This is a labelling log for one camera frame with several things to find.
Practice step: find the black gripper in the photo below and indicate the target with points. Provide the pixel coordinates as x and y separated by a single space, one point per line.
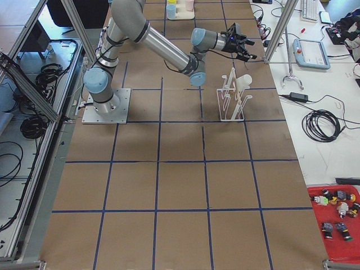
231 45

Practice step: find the white ikea cup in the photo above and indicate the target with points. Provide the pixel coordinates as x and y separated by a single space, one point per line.
243 82

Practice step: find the light blue cup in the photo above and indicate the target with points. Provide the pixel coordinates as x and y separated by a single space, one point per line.
171 11

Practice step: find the pink cup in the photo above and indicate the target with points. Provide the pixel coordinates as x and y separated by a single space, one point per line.
189 5

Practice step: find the grabber reaching tool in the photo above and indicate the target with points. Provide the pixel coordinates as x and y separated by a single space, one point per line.
290 77

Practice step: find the blue teach pendant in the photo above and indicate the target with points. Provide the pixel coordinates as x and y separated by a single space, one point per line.
310 54

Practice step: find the cream plastic tray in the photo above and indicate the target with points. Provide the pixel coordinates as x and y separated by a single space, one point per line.
181 13

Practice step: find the black power adapter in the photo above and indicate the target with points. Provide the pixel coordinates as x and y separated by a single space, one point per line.
298 97

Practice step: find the white keyboard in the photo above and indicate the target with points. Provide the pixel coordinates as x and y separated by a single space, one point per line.
309 11

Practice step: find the red parts tray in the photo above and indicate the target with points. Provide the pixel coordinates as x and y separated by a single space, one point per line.
337 212

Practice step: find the white wire cup rack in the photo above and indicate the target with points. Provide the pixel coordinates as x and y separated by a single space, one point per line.
231 102

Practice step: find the aluminium frame post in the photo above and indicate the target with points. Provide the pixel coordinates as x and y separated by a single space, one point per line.
279 29

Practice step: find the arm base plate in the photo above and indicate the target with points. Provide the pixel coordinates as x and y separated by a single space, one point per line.
112 112

